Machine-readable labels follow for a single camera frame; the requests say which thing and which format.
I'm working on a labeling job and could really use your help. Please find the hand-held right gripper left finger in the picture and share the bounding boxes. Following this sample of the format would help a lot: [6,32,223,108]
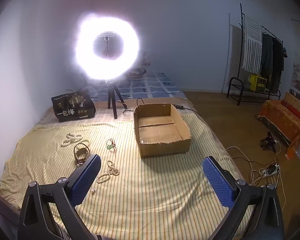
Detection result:
[17,154,102,240]

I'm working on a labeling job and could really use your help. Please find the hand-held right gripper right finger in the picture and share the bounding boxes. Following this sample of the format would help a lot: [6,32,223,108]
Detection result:
[202,156,285,240]

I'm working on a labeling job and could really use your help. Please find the gold bangle bracelets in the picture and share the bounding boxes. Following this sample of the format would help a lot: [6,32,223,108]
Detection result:
[74,142,91,164]

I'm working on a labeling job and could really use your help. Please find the thin pearl bead necklace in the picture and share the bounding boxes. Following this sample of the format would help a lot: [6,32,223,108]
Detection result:
[97,160,120,183]

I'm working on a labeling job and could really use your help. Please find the red string bracelet green bead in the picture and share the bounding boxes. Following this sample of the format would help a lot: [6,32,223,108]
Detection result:
[106,138,117,153]

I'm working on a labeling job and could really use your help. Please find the long thick pearl necklace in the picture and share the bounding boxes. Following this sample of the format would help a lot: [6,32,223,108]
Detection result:
[61,133,90,147]

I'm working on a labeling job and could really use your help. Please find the cardboard box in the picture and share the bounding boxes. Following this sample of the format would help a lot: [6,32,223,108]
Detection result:
[133,103,192,158]

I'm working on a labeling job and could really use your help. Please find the white power strip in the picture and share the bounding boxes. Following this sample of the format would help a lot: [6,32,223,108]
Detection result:
[262,164,280,178]

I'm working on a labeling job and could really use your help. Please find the beige checked mattress sheet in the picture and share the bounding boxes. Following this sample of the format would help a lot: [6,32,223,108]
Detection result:
[37,97,198,125]

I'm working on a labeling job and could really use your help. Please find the yellow striped bedsheet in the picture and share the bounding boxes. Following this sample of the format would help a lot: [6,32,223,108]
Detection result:
[0,112,255,240]

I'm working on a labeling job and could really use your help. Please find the black printed bag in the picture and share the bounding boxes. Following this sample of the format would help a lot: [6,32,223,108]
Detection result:
[51,90,96,122]

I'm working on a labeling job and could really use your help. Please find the black tripod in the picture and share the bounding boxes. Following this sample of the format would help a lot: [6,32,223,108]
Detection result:
[104,80,128,120]

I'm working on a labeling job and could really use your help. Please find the orange cloth covered box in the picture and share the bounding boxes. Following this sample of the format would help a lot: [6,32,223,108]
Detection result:
[256,99,300,159]

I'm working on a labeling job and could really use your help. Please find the red flat box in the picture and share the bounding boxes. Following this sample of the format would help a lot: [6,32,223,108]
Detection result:
[281,101,300,119]

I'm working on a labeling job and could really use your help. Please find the yellow box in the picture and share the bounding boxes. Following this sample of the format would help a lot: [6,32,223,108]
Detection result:
[249,74,268,92]

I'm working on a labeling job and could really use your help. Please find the wooden box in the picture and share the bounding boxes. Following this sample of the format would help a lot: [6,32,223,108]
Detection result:
[281,92,300,119]

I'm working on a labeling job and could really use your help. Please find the blue checked blanket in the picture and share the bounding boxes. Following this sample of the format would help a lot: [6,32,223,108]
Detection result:
[90,71,185,100]

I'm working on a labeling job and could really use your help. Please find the cloth bundle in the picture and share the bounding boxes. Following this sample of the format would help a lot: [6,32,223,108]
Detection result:
[129,51,153,77]

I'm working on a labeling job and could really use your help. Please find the black hanging garment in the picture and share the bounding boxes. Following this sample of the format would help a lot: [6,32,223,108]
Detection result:
[271,37,286,93]

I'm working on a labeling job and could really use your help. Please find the dark green hanging garment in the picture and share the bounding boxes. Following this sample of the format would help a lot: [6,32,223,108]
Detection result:
[260,32,274,85]

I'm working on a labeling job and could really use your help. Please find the striped hanging towel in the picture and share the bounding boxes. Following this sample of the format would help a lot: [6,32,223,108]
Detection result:
[241,15,263,72]

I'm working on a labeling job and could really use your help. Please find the phone holder clamp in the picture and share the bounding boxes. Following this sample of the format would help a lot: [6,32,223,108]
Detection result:
[99,31,115,40]

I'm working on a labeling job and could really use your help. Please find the black clothes rack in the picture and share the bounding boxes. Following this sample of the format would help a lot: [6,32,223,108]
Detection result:
[227,3,284,105]

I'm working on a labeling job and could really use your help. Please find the power strip with cables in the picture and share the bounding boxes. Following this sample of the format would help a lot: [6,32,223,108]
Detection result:
[226,146,287,205]

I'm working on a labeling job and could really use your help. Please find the black ring light cable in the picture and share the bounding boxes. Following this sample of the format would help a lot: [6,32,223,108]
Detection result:
[122,98,199,114]

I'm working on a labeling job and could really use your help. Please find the white ring light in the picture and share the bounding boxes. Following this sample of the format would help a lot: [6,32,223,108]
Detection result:
[75,12,140,82]

